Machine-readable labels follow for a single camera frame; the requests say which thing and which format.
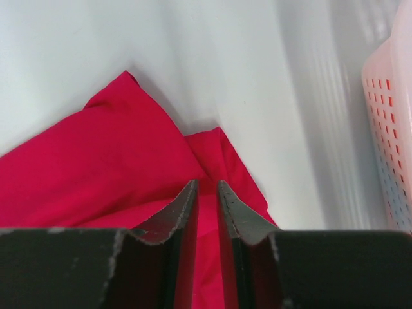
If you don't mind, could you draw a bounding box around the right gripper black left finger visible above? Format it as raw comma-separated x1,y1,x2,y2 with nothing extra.
1,180,198,308

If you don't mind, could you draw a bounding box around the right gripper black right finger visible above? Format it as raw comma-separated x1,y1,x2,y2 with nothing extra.
217,181,411,308

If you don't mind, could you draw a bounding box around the crimson red t shirt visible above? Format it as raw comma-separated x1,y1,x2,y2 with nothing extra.
1,71,268,308

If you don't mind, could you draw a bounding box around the white perforated plastic basket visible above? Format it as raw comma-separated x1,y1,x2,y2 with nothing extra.
362,1,411,234

